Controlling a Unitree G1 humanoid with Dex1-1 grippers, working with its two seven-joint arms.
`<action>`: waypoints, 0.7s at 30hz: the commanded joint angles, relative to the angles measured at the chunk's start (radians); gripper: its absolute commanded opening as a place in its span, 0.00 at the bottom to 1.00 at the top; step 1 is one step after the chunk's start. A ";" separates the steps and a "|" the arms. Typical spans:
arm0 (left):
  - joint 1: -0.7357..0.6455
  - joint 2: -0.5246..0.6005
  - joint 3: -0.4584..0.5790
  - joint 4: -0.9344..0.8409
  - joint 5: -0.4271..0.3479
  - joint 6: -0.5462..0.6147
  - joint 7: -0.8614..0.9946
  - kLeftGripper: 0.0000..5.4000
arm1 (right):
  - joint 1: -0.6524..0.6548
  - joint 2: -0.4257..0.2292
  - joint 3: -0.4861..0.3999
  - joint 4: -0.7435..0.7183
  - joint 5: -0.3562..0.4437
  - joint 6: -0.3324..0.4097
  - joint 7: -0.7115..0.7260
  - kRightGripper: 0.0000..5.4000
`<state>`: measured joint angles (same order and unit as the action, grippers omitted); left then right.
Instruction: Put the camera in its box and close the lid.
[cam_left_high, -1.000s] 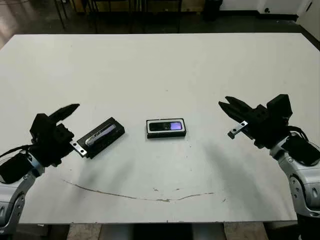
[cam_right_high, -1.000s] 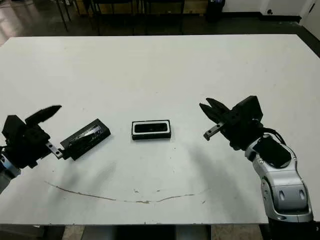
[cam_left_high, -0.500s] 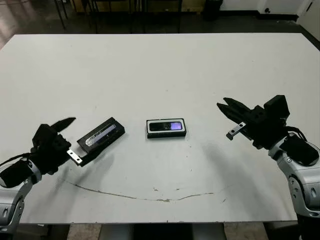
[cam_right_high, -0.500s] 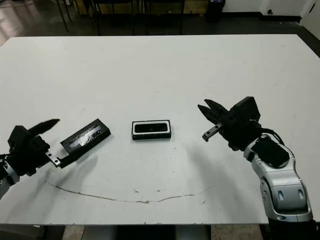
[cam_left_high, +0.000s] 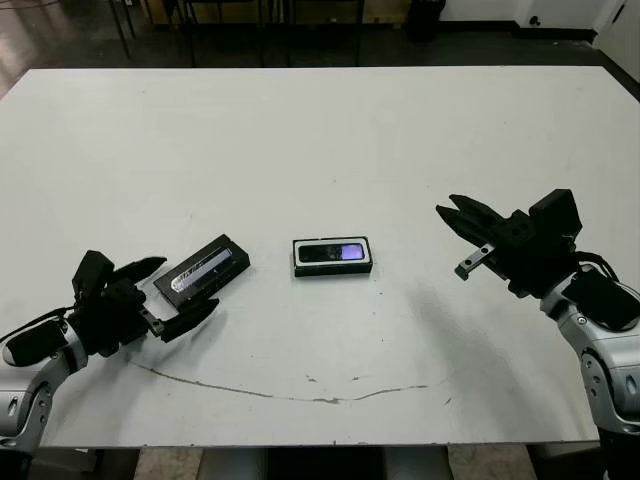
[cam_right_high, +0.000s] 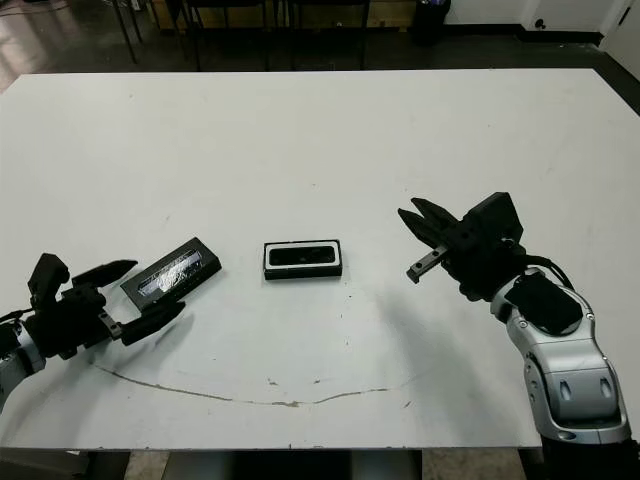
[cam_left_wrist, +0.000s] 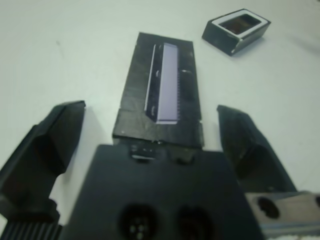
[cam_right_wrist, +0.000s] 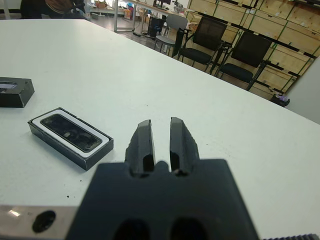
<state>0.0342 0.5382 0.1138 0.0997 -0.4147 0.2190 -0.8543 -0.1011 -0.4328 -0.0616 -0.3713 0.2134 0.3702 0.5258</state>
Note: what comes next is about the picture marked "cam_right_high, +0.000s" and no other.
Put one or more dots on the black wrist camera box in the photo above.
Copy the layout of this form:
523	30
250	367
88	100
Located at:
47	277
495	215

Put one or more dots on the black slim camera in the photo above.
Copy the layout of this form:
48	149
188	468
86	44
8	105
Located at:
300	256

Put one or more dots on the black printed box lid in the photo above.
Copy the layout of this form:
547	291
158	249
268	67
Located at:
170	272

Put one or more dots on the black metal furniture leg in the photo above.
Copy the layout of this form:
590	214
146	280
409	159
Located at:
127	35

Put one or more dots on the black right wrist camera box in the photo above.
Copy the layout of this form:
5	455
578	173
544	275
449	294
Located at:
495	215

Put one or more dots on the white door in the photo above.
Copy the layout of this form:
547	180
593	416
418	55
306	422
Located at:
622	25

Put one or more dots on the black box base white insert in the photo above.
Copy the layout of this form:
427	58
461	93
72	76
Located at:
302	275

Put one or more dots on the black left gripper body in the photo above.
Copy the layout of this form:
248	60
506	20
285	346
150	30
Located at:
70	325

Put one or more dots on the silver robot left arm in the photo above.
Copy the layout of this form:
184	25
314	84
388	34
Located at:
15	360

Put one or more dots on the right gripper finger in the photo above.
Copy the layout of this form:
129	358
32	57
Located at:
437	217
422	230

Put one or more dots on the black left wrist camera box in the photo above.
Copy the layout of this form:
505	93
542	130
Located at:
47	277

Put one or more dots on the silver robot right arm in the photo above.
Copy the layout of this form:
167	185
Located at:
575	380

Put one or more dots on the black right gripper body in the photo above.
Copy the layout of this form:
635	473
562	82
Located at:
480	265

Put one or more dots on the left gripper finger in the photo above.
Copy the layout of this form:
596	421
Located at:
150	322
102	274

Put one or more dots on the black waste bin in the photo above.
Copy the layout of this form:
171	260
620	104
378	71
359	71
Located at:
432	22

